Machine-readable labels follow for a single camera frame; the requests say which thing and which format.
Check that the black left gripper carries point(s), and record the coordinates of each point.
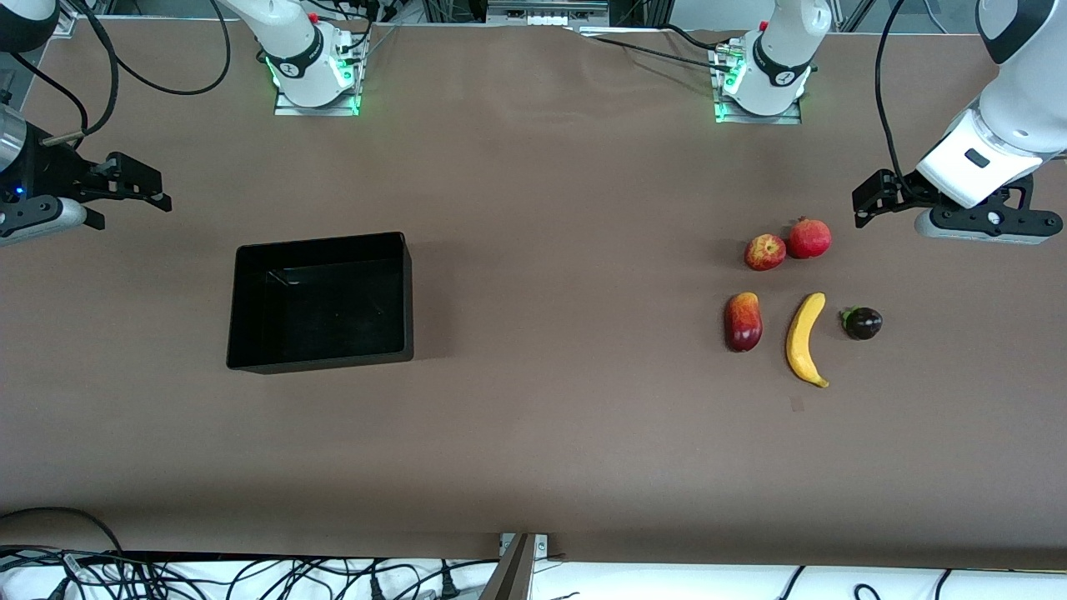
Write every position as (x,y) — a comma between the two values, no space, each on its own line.
(899,191)

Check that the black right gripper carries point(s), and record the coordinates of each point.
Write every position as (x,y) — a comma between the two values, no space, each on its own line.
(50,177)

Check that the red yellow apple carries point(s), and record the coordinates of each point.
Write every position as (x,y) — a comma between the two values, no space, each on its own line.
(764,252)

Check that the black plastic box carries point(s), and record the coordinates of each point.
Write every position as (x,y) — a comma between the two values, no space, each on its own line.
(321,304)

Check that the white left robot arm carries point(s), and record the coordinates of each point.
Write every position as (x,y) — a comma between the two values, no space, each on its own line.
(1025,108)

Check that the yellow banana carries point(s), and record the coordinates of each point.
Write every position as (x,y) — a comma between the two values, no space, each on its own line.
(802,342)

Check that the grey metal box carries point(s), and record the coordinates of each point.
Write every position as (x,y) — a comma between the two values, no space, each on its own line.
(546,10)

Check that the red pomegranate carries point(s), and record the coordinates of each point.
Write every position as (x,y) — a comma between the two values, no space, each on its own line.
(810,239)

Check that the dark purple eggplant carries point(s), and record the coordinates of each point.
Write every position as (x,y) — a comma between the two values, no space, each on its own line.
(864,323)

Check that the silver aluminium profile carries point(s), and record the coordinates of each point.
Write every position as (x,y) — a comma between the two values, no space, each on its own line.
(856,15)

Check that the red yellow mango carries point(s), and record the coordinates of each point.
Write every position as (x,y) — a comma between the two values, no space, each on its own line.
(743,323)

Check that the brown table cover sheet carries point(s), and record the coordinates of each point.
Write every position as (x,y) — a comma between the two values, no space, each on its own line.
(533,458)

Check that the silver metal bracket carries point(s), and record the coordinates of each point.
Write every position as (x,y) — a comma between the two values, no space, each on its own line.
(542,544)

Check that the grey metal post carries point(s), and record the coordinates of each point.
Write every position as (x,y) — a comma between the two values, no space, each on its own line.
(508,579)

